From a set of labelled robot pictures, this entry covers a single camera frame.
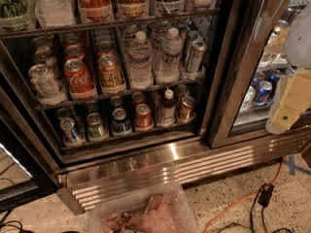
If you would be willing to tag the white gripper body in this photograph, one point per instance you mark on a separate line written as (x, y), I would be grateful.
(299, 43)

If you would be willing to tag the copper can bottom right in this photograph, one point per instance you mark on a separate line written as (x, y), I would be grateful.
(186, 108)

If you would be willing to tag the slim silver can front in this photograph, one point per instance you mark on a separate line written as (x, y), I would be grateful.
(197, 51)

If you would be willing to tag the stainless fridge door frame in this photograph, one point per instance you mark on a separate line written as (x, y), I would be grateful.
(249, 24)

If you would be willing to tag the blue white can bottom left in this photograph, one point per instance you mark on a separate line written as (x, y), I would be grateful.
(71, 136)

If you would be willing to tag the clear water bottle right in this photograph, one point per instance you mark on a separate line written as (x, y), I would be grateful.
(168, 70)

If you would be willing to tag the red can bottom shelf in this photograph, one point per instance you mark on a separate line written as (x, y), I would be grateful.
(143, 117)

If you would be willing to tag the orange LaCroix can front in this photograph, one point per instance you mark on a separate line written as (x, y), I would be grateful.
(111, 76)

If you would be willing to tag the red Coca-Cola can front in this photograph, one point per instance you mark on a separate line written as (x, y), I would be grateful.
(80, 82)

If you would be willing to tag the silver white can front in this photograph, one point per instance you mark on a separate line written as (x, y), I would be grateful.
(49, 91)

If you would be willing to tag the brown bottle with white cap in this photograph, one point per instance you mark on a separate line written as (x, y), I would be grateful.
(165, 114)

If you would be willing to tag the clear water bottle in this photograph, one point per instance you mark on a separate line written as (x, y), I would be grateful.
(140, 61)
(168, 70)

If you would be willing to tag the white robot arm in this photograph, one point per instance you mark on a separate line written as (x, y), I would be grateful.
(298, 42)

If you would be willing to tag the green can bottom shelf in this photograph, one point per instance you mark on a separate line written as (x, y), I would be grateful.
(95, 129)

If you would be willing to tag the black power adapter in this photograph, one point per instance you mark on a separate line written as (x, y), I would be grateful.
(266, 194)

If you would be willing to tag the blue Pepsi can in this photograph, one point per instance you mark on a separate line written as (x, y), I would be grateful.
(264, 88)

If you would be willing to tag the clear water bottle left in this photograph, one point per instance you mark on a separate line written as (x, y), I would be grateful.
(140, 61)

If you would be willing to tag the dark blue can bottom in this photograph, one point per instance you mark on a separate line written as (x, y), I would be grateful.
(121, 124)

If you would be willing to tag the clear plastic bin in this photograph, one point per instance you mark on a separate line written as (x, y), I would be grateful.
(160, 208)

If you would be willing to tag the green LaCroix can top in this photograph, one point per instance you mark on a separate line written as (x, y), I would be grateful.
(13, 14)

